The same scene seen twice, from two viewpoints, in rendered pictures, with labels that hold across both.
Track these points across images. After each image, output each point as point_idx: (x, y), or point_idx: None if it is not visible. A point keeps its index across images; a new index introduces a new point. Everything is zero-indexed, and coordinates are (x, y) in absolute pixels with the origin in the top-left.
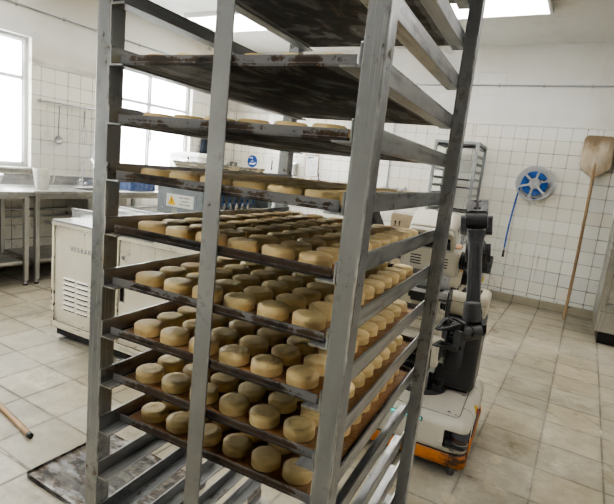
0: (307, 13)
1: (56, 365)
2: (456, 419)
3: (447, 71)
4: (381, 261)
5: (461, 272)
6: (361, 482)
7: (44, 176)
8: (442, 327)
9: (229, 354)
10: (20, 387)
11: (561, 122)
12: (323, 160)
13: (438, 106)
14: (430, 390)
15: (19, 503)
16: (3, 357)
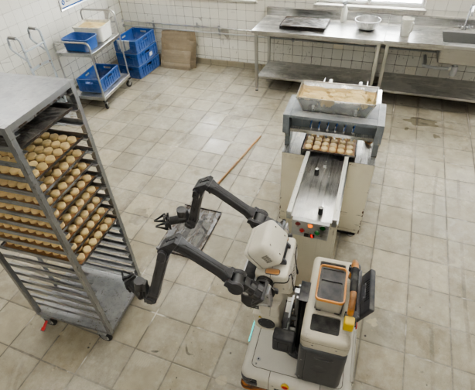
0: None
1: (274, 168)
2: (248, 363)
3: (5, 164)
4: None
5: (326, 302)
6: (34, 264)
7: (405, 25)
8: (122, 272)
9: None
10: (246, 169)
11: None
12: None
13: (5, 176)
14: (294, 347)
15: (171, 211)
16: (270, 150)
